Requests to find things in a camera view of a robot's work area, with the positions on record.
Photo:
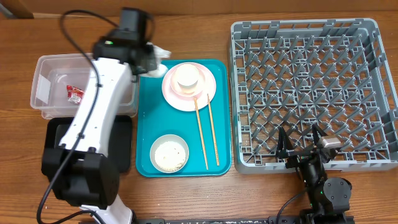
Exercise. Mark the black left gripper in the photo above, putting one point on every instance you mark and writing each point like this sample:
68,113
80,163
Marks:
151,63

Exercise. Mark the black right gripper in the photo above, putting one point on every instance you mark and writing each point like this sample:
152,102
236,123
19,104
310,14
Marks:
285,149

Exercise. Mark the white napkin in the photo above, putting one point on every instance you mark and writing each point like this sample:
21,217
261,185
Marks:
160,69

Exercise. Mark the red snack wrapper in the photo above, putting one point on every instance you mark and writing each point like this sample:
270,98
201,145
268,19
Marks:
74,94

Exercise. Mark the grey bowl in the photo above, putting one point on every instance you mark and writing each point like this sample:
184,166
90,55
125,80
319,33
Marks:
169,153

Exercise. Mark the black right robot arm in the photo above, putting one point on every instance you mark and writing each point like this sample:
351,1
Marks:
328,197

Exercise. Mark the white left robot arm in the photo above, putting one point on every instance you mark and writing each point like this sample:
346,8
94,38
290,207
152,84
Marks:
79,169

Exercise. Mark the grey dishwasher rack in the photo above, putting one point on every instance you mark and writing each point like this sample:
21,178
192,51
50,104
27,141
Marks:
296,73

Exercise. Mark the pale green cup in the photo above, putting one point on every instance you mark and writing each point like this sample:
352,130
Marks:
185,79

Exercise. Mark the teal plastic tray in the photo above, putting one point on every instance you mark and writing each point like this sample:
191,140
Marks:
156,118

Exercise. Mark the large pink plate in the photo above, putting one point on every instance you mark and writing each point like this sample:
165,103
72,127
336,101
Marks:
187,103

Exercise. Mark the left wooden chopstick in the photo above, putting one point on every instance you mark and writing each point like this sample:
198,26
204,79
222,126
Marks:
201,132

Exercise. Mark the wooden chopstick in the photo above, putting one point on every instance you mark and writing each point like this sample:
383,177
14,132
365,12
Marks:
213,131
201,132

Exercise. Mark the right wooden chopstick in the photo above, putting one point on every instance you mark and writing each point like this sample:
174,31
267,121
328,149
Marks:
213,131

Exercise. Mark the clear plastic bin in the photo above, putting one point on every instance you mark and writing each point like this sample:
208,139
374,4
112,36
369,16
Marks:
53,77

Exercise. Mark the black tray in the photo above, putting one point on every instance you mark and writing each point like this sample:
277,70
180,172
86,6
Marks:
120,140

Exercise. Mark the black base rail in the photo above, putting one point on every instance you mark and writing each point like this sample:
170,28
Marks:
269,220

